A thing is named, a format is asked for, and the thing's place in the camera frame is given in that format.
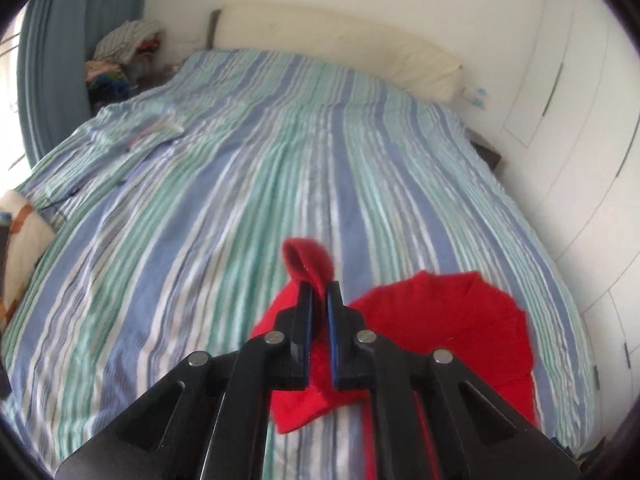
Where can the pile of clothes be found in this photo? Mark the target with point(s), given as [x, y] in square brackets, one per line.
[121, 58]

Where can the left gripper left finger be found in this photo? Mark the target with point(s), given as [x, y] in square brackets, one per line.
[208, 417]

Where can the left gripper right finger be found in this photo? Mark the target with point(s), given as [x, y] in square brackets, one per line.
[432, 417]

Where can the wall socket with blue stickers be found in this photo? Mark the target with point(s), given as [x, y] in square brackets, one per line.
[474, 96]

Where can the striped blue green duvet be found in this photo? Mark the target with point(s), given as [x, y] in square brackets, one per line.
[170, 210]

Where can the patterned cushion beside bed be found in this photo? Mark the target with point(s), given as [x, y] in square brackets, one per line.
[25, 237]

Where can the cream padded headboard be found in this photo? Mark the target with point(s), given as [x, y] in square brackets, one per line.
[400, 58]

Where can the dark nightstand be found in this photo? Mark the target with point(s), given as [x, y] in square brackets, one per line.
[484, 149]

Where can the teal curtain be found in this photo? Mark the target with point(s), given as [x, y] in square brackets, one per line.
[57, 38]

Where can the white wardrobe doors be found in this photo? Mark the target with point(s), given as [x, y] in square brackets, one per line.
[570, 148]

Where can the red knit sweater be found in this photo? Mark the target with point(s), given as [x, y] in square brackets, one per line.
[460, 312]

